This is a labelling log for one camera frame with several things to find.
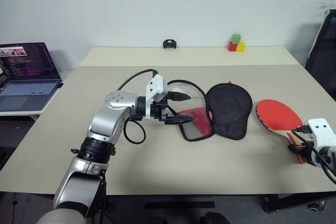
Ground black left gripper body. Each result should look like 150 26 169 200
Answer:
151 92 174 125

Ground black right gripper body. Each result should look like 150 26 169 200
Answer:
301 132 318 166

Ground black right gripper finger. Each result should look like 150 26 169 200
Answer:
291 125 313 134
288 143 307 154

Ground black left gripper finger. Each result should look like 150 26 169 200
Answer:
164 114 196 126
167 91 191 102

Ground red table tennis paddle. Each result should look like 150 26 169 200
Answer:
255 99 311 166

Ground red black paddle case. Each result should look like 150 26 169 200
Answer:
167 79 254 143

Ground small black device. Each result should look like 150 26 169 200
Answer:
162 39 177 50

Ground table caster wheel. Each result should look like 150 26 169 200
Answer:
308 199 328 212

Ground black upright panel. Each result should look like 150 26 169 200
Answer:
305 9 336 97

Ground dark rounded shape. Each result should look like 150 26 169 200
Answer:
198 211 232 224

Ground grey open laptop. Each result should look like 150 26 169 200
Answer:
0 42 64 112

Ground white side table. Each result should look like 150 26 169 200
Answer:
0 69 69 123

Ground beige robot torso shell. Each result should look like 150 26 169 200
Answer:
35 207 87 224

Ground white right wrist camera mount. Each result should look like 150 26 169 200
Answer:
307 118 336 152

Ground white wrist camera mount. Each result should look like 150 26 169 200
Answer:
307 118 336 152
145 74 169 120

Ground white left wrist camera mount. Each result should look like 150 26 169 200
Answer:
145 74 169 120

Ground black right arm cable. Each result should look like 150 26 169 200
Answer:
310 147 336 185

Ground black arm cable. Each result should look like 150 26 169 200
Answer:
117 69 160 145
310 147 336 185

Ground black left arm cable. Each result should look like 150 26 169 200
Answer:
117 69 160 145

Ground black table frame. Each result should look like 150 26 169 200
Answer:
104 193 336 215

